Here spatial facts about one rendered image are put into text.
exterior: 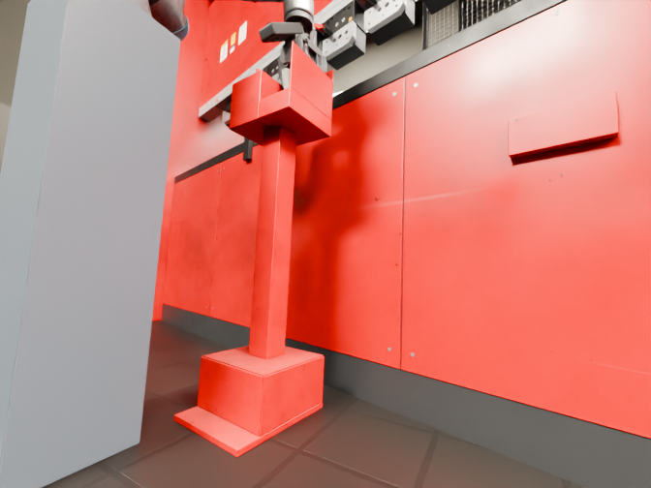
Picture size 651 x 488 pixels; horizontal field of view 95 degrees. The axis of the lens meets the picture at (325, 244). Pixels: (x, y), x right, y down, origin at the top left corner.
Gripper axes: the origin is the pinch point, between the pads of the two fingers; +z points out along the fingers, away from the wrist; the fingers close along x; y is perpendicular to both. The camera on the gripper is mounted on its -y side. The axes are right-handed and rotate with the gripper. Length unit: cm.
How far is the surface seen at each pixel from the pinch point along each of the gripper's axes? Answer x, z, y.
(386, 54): 100, -214, 293
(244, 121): 9.1, 6.1, -7.0
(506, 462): -42, 74, 8
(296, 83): -4.9, 0.5, -4.5
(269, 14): 58, -82, 49
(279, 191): 2.1, 22.9, -2.5
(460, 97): -34.0, 3.1, 17.1
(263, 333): 4, 55, -6
